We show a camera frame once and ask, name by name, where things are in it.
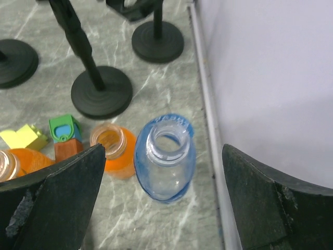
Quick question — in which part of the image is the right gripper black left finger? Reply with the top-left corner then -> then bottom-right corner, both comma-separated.
1,144 -> 106,249

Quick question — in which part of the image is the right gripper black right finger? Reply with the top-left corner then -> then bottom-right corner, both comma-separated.
222,144 -> 332,249

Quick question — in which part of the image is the orange juice bottle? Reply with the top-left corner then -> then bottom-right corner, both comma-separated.
1,148 -> 55,182

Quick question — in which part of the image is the orange bottle red cap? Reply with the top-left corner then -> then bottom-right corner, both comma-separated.
89,122 -> 136,180

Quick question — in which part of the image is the blue label clear bottle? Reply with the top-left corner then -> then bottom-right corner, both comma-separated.
134,113 -> 196,204

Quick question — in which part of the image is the lime green toy brick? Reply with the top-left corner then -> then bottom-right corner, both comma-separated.
1,124 -> 48,151

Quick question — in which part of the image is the colourful toy brick stack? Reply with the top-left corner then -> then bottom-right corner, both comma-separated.
49,114 -> 84,163

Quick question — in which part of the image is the black clamp stand front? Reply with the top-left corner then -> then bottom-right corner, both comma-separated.
49,1 -> 133,120

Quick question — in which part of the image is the black clamp stand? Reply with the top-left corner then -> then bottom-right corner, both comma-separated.
106,0 -> 184,64
49,1 -> 133,120

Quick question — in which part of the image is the black microphone stand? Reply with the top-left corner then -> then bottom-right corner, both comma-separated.
1,39 -> 39,89

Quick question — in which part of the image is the black clamp stand rear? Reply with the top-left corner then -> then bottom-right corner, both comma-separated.
106,0 -> 184,64

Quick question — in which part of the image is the aluminium frame rail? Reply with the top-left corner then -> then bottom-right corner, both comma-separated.
188,1 -> 242,249

